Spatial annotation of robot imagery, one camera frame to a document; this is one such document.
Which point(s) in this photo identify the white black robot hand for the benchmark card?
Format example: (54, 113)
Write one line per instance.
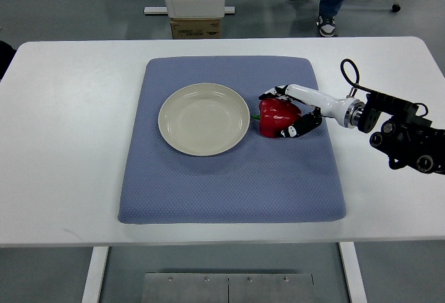
(345, 111)

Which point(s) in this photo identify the red bell pepper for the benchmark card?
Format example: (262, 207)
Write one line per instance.
(276, 115)

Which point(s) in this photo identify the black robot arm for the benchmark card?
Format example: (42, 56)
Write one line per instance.
(406, 138)

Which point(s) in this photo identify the cream round plate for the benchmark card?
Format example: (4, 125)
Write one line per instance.
(204, 119)

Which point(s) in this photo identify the metal floor plate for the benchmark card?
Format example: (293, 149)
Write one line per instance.
(232, 287)

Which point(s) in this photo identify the blue textured mat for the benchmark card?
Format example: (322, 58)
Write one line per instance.
(261, 180)

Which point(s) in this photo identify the white table leg right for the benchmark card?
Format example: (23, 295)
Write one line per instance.
(352, 272)

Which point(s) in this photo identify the white table leg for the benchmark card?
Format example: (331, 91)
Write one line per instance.
(352, 272)
(95, 276)

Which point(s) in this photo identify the cardboard box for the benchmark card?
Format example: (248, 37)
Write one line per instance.
(195, 28)

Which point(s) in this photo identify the white table leg left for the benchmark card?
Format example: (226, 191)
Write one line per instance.
(95, 276)

